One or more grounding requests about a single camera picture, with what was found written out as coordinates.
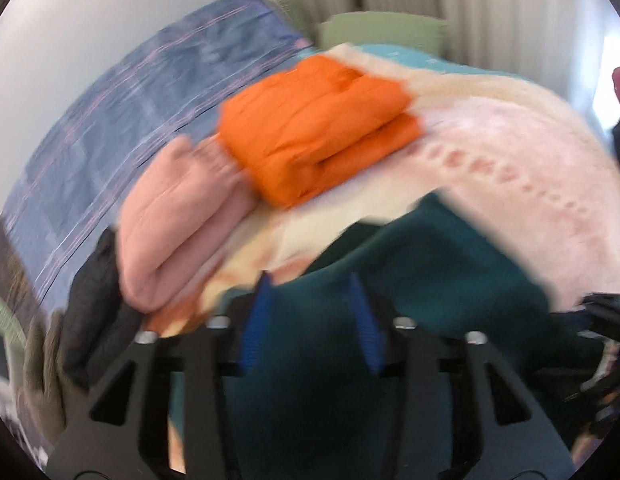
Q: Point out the black garment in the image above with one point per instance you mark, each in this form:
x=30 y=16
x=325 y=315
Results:
x=97 y=305

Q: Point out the folded pink garment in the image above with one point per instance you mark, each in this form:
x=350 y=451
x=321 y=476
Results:
x=180 y=220

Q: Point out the pale pleated curtain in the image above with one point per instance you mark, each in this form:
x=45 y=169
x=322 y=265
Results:
x=464 y=15

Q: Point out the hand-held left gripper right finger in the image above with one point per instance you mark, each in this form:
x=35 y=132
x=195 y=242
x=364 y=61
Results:
x=366 y=332

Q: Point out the teal fleece-lined coat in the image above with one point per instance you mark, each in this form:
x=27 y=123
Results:
x=439 y=270

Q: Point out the peach pink plush blanket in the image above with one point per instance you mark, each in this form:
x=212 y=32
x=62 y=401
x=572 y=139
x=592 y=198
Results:
x=514 y=145

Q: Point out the brown fleece garment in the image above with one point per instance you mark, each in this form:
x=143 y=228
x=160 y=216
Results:
x=50 y=390

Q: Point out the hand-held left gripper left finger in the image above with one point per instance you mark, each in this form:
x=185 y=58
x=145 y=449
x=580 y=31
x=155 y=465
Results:
x=255 y=332

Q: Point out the blue plaid quilt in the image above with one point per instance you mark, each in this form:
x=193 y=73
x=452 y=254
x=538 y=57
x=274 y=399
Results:
x=130 y=110

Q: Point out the folded orange jacket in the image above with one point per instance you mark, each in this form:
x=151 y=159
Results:
x=315 y=125

